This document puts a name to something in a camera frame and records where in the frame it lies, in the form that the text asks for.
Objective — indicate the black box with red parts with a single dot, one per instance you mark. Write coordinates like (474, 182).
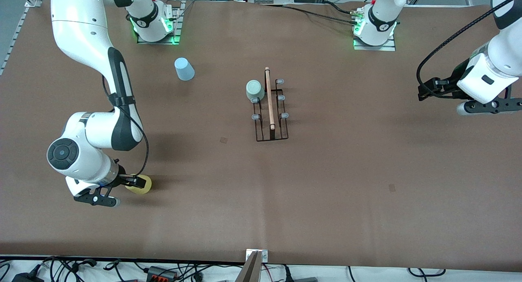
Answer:
(157, 270)

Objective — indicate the yellow plastic cup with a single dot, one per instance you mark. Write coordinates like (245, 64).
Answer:
(146, 187)

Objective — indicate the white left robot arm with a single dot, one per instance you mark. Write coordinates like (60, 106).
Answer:
(505, 53)

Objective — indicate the light blue plastic cup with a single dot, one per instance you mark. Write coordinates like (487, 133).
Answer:
(184, 69)

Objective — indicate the small metal clamp bracket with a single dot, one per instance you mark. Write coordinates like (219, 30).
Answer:
(264, 255)

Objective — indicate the metal corner bracket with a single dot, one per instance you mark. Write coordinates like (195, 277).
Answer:
(34, 2)

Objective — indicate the grey wooden beam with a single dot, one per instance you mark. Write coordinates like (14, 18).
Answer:
(249, 272)

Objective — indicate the black power adapter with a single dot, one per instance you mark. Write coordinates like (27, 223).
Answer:
(26, 278)

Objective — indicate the brown table cover sheet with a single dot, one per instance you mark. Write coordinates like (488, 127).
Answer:
(326, 217)

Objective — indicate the mint green plastic cup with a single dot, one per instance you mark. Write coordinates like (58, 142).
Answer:
(253, 88)

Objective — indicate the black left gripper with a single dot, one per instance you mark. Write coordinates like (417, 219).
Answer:
(448, 87)

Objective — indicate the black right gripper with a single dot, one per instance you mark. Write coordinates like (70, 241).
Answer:
(123, 179)

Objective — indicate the grey flat box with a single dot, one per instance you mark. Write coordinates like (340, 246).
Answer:
(306, 279)

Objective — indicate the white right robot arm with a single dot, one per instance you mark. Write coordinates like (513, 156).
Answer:
(81, 29)

